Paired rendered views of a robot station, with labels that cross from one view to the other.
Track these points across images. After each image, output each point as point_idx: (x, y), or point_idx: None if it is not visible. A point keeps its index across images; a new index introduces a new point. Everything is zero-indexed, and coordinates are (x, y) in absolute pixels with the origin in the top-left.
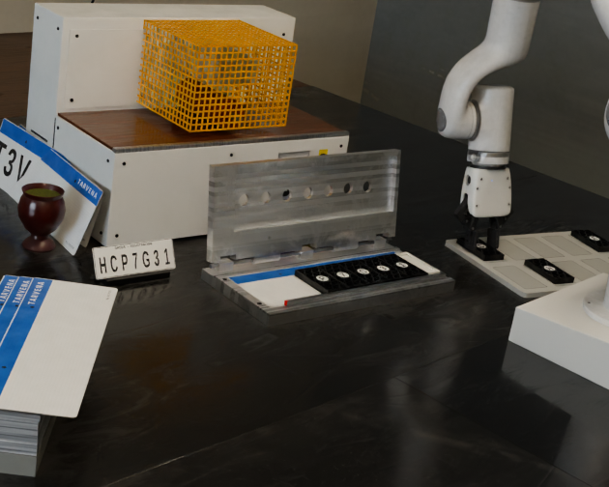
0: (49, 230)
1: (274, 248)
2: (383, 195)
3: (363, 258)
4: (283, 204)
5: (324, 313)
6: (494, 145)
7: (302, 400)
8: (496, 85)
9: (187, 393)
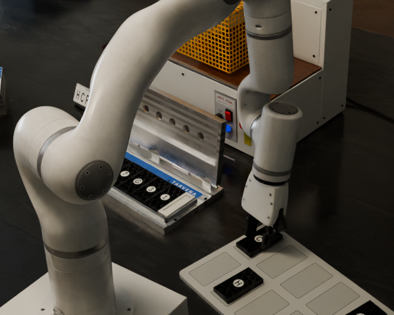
0: None
1: (132, 137)
2: (212, 150)
3: (176, 182)
4: (143, 113)
5: None
6: (255, 157)
7: None
8: (272, 107)
9: None
